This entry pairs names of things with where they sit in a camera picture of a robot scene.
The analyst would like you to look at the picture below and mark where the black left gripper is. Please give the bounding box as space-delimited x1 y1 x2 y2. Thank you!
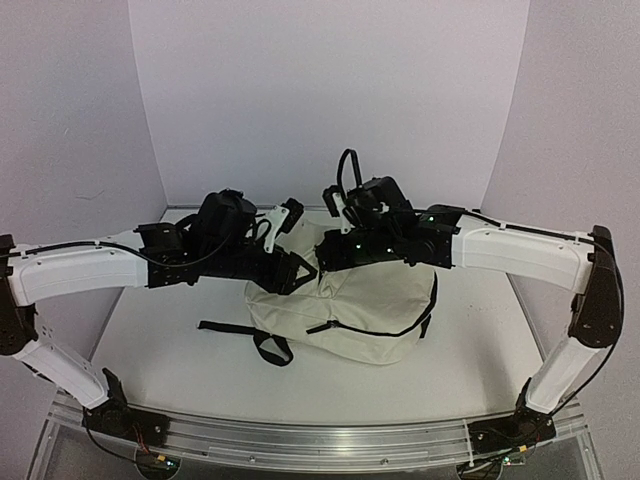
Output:
202 242 317 295

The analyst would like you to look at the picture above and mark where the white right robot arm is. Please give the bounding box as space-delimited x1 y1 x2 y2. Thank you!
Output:
316 205 624 414

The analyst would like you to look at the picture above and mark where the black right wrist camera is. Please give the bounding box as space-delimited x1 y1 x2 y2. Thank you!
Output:
322 149 418 234

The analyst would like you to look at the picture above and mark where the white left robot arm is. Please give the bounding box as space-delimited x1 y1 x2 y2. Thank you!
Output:
1 224 317 435

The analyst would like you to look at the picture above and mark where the cream white backpack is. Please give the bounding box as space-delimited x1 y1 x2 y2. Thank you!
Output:
198 261 439 367

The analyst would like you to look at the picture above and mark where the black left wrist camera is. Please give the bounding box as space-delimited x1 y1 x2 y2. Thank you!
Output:
188 189 304 255

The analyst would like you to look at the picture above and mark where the aluminium front rail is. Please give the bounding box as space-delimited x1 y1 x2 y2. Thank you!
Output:
81 403 602 479

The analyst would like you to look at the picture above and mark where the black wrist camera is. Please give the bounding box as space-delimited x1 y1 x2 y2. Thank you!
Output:
188 189 304 255
322 149 418 234

